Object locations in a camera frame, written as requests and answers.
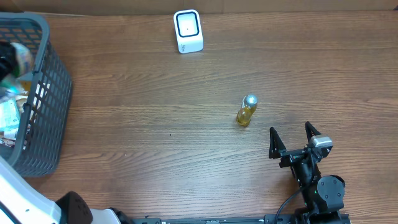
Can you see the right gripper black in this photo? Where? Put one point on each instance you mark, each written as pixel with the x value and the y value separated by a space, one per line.
pixel 291 155

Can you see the green lid jar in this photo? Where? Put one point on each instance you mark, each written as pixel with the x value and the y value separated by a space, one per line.
pixel 24 59

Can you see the yellow dish soap bottle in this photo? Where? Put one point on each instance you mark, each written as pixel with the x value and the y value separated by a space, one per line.
pixel 247 109

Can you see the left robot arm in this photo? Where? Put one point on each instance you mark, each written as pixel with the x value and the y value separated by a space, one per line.
pixel 20 203

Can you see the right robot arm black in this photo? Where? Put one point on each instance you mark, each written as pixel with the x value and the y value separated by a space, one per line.
pixel 322 195

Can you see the white barcode scanner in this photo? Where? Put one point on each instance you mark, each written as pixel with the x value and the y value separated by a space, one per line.
pixel 188 31

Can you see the brown snack packet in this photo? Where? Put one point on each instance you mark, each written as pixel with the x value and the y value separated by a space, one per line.
pixel 26 86

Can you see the teal white pouch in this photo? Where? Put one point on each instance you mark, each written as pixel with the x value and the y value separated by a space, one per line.
pixel 10 117

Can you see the grey plastic shopping basket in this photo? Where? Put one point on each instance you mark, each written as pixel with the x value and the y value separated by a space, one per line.
pixel 43 120

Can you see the red white packet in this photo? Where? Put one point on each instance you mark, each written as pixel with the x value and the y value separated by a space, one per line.
pixel 8 138

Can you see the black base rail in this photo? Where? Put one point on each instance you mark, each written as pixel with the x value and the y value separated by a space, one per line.
pixel 267 219

